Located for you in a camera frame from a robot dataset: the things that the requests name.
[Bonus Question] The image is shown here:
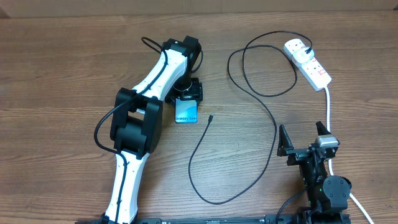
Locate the white power strip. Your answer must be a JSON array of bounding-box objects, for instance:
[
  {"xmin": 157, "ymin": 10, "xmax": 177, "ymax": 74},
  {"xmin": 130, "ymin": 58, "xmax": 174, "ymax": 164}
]
[{"xmin": 284, "ymin": 39, "xmax": 331, "ymax": 91}]

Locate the white charger plug adapter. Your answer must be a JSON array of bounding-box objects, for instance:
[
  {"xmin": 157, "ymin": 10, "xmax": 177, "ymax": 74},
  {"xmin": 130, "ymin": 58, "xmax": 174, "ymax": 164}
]
[{"xmin": 293, "ymin": 47, "xmax": 315, "ymax": 64}]

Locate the Samsung Galaxy smartphone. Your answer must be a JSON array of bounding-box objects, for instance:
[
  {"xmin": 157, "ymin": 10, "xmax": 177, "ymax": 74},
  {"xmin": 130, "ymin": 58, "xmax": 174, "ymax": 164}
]
[{"xmin": 175, "ymin": 99, "xmax": 198, "ymax": 123}]

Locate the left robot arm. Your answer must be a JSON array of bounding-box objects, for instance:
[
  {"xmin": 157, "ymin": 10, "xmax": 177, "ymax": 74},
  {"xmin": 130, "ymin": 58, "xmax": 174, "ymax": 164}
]
[{"xmin": 99, "ymin": 35, "xmax": 203, "ymax": 223}]

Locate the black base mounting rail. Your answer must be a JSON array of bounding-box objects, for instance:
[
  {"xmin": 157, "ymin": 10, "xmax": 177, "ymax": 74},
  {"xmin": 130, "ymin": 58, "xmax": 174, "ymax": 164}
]
[{"xmin": 74, "ymin": 213, "xmax": 352, "ymax": 224}]

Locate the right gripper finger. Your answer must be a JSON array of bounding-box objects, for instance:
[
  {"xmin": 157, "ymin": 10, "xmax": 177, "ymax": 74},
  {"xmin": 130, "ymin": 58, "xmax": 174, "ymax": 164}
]
[
  {"xmin": 277, "ymin": 124, "xmax": 294, "ymax": 157},
  {"xmin": 315, "ymin": 121, "xmax": 331, "ymax": 136}
]

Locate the white power strip cord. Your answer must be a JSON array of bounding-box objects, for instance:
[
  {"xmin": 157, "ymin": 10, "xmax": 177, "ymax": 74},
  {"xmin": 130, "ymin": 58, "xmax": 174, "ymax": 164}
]
[{"xmin": 324, "ymin": 86, "xmax": 376, "ymax": 224}]

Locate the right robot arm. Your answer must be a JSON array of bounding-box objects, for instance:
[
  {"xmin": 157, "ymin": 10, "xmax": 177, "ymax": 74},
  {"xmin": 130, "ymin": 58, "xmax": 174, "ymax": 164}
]
[{"xmin": 275, "ymin": 121, "xmax": 352, "ymax": 223}]

